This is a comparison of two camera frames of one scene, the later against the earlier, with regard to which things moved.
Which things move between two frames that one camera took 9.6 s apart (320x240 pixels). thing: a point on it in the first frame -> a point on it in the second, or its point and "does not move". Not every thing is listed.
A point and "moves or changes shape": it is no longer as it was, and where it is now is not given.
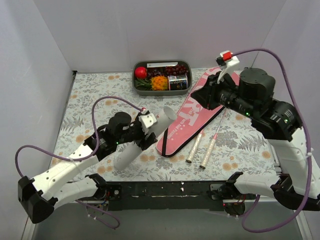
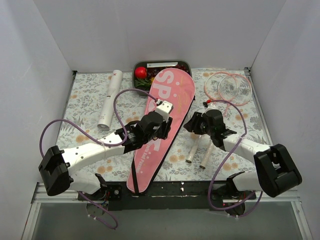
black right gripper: x=208 y=92 -> x=196 y=122
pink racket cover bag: x=191 y=118 moves or changes shape
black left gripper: x=146 y=139 -> x=163 y=128
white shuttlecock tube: x=127 y=155 -> x=105 y=120
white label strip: x=161 y=64 does not move
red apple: x=140 y=72 does not move
